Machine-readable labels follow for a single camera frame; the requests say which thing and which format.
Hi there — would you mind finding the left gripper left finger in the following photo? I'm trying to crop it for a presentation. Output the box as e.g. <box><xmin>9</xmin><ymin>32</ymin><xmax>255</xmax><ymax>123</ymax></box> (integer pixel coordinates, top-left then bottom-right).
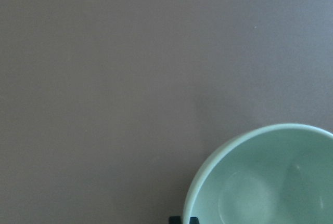
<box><xmin>168</xmin><ymin>216</ymin><xmax>182</xmax><ymax>224</ymax></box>

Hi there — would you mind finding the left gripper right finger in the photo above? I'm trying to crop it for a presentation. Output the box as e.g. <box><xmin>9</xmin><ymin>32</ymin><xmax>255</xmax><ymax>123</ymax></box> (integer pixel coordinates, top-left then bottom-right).
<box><xmin>189</xmin><ymin>217</ymin><xmax>200</xmax><ymax>224</ymax></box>

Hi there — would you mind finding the light green ceramic bowl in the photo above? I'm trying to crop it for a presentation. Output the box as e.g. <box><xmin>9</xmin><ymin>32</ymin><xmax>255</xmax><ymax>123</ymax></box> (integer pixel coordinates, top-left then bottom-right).
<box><xmin>181</xmin><ymin>124</ymin><xmax>332</xmax><ymax>223</ymax></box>

